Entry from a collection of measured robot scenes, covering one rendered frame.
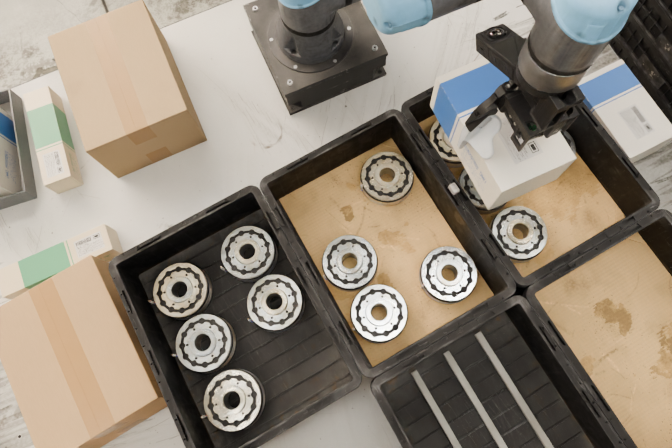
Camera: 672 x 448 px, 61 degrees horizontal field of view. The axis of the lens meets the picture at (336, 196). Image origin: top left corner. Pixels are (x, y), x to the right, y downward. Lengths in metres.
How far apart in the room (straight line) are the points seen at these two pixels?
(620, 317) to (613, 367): 0.09
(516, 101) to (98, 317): 0.81
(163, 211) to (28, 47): 1.43
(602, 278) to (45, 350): 1.03
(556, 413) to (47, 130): 1.19
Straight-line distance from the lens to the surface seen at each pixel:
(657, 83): 2.06
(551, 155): 0.86
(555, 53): 0.63
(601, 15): 0.58
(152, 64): 1.29
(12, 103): 1.53
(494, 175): 0.83
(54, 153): 1.40
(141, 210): 1.34
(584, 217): 1.18
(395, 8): 0.58
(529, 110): 0.75
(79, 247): 1.30
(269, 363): 1.08
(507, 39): 0.79
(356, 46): 1.30
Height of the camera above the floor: 1.89
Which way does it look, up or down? 72 degrees down
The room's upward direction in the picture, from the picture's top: 9 degrees counter-clockwise
